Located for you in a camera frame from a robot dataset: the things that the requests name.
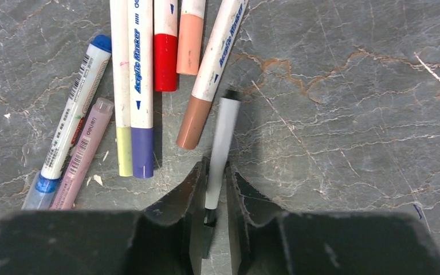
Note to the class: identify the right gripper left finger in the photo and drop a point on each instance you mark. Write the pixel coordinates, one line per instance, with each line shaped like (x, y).
(164, 238)

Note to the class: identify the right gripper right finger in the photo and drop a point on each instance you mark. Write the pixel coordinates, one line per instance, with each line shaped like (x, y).
(267, 239)

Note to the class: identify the black capped pen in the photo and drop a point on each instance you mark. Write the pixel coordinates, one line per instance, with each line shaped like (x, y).
(228, 109)

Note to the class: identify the brown capped white pen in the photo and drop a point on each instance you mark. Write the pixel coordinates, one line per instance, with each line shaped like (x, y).
(218, 48)

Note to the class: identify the orange capped pen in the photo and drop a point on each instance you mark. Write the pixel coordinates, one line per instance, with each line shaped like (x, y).
(190, 36)

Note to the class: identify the violet capped white pen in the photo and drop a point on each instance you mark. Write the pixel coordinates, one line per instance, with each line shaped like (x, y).
(140, 47)

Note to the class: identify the red tipped white pen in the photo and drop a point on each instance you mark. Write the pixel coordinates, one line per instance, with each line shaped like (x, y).
(165, 45)

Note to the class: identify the yellow capped white pen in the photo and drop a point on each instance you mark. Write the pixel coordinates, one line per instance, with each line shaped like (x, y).
(120, 67)

